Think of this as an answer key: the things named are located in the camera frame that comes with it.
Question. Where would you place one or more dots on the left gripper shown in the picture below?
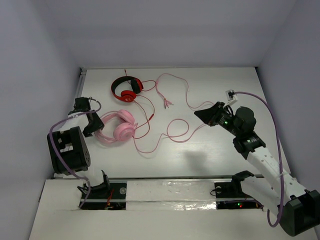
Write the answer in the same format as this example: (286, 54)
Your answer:
(90, 122)

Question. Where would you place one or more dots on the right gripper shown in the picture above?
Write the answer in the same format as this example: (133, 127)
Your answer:
(209, 116)

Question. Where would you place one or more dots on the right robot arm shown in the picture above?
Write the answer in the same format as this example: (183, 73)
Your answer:
(262, 177)

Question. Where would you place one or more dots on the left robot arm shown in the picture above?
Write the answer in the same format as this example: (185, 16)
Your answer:
(66, 142)

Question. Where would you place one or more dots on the red over-ear headphones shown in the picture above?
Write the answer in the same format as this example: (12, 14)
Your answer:
(127, 95)

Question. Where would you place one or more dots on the white foam front panel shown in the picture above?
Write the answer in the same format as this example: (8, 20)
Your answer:
(59, 218)

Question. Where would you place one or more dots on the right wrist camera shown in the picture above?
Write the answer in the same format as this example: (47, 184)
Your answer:
(232, 97)

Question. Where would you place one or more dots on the metal side rail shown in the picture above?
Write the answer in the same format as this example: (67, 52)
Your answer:
(81, 80)

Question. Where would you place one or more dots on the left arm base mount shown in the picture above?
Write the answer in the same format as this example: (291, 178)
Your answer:
(108, 195)

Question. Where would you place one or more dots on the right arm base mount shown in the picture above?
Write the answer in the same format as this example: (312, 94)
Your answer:
(229, 195)

